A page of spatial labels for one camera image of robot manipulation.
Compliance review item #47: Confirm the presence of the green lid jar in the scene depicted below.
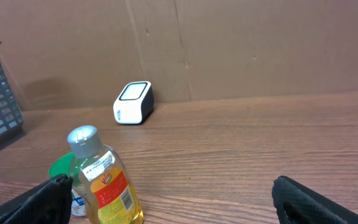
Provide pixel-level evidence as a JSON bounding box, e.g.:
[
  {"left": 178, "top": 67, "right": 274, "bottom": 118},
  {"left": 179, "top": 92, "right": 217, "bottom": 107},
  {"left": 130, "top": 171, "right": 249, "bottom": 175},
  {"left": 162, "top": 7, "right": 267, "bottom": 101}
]
[{"left": 48, "top": 152, "right": 86, "bottom": 217}]

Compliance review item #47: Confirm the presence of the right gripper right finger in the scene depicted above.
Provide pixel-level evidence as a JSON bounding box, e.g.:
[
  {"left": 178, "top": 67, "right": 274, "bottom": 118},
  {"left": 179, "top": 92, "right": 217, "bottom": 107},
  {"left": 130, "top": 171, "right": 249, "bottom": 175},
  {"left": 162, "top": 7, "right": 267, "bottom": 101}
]
[{"left": 272, "top": 175, "right": 358, "bottom": 224}]

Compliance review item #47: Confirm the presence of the yellow dish soap bottle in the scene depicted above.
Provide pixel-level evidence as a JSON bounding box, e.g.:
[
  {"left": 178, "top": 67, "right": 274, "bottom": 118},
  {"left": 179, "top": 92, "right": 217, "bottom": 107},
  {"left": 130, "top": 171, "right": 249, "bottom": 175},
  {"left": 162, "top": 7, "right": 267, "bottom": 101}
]
[{"left": 67, "top": 125, "right": 144, "bottom": 224}]

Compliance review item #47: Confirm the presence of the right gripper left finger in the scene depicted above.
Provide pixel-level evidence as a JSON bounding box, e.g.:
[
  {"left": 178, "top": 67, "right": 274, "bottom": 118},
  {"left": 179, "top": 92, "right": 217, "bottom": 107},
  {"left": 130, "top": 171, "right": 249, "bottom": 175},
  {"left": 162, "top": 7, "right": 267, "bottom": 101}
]
[{"left": 0, "top": 174, "right": 73, "bottom": 224}]

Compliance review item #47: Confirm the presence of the white barcode scanner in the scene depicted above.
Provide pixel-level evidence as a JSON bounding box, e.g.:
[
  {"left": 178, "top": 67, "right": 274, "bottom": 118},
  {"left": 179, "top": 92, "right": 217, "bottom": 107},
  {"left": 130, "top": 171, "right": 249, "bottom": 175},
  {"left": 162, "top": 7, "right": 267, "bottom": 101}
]
[{"left": 112, "top": 81, "right": 155, "bottom": 124}]

